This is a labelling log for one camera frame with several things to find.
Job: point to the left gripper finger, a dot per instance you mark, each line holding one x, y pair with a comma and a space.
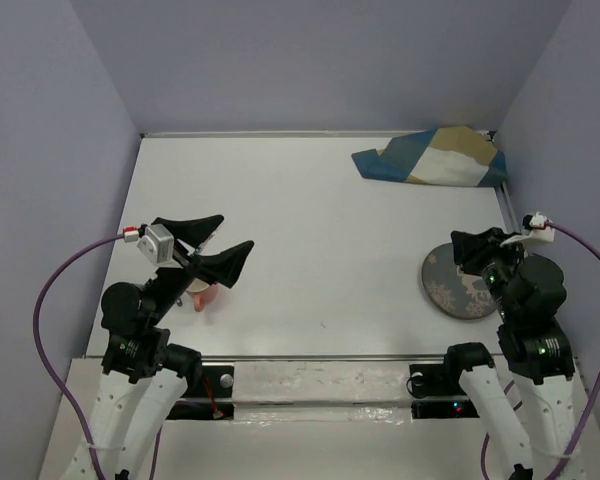
223, 268
192, 232

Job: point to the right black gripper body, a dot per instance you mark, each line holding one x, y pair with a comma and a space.
495, 272

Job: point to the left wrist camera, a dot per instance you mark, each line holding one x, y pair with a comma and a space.
157, 244

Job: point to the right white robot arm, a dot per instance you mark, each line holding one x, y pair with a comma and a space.
528, 291

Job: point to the blue tan checked placemat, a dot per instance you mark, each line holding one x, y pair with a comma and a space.
450, 156

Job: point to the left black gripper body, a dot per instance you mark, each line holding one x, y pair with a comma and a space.
170, 283

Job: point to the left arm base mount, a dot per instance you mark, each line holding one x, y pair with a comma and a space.
210, 399

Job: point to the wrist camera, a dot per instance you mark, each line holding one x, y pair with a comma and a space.
536, 230
157, 244

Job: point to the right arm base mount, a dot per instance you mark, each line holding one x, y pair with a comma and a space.
435, 395

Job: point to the pink mug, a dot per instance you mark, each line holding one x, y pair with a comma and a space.
202, 294

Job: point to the grey reindeer plate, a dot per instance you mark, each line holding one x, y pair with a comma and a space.
458, 295

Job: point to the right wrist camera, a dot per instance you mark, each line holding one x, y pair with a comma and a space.
536, 230

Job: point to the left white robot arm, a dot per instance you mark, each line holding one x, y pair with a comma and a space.
143, 373

